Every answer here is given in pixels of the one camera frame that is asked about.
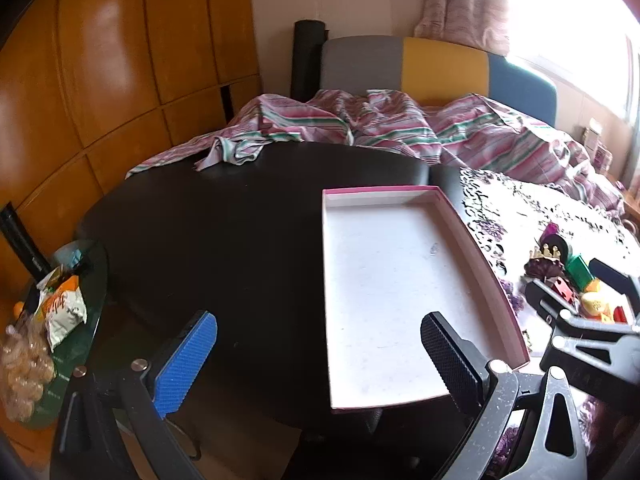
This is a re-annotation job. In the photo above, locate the white orange snack bag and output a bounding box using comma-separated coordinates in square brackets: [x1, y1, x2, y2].
[37, 265, 88, 353]

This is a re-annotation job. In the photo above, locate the white carton box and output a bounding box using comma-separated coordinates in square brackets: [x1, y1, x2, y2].
[582, 117, 606, 148]

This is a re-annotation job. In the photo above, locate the window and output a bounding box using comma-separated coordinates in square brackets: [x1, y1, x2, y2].
[507, 0, 640, 126]

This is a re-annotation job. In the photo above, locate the golden egg toy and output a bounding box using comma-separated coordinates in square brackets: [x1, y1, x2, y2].
[580, 292, 618, 318]

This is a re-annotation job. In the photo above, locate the pink-rimmed white box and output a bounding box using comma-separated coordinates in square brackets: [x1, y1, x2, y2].
[321, 185, 531, 413]

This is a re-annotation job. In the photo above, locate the wooden bedside table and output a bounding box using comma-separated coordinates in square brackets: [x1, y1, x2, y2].
[615, 180, 640, 226]

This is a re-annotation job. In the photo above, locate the grey yellow blue headboard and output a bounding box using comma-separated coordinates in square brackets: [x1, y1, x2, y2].
[319, 35, 558, 126]

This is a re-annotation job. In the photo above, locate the black rolled mat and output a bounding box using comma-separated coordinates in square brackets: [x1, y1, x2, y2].
[291, 20, 328, 103]

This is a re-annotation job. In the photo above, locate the wooden wardrobe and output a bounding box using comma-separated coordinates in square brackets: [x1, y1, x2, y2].
[0, 0, 263, 461]

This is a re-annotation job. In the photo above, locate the bag of golden candies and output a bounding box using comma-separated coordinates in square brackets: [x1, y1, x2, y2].
[0, 310, 56, 423]

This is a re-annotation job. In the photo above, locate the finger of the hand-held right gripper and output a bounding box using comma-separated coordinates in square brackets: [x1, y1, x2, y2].
[525, 280, 640, 402]
[589, 258, 640, 306]

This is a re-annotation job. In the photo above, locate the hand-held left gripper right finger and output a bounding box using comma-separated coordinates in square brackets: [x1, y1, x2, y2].
[420, 311, 588, 480]

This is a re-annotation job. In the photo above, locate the brown toy with crown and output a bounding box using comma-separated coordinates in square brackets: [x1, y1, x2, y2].
[522, 245, 568, 281]

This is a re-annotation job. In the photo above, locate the white embroidered tablecloth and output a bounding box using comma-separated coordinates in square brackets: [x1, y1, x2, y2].
[457, 167, 640, 476]

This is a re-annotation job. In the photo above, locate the green plastic toy block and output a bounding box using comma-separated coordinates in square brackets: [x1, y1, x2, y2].
[565, 255, 598, 291]

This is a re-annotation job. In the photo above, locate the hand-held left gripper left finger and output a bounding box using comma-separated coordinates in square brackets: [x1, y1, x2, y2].
[50, 310, 221, 480]

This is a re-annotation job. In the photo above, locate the black remote control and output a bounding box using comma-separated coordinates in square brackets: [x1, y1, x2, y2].
[0, 202, 51, 281]

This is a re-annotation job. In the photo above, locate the red puzzle piece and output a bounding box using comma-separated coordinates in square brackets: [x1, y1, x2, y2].
[550, 277, 576, 306]

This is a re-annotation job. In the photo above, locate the teal packet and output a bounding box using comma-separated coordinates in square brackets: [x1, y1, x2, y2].
[62, 242, 93, 271]

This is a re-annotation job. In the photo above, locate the pink striped bedsheet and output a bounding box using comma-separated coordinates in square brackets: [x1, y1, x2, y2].
[125, 89, 626, 221]

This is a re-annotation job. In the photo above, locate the grey dome toy black base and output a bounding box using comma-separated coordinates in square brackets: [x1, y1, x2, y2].
[552, 237, 576, 266]

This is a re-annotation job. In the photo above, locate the pink patterned curtain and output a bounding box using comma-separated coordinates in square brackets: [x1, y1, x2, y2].
[414, 0, 511, 56]

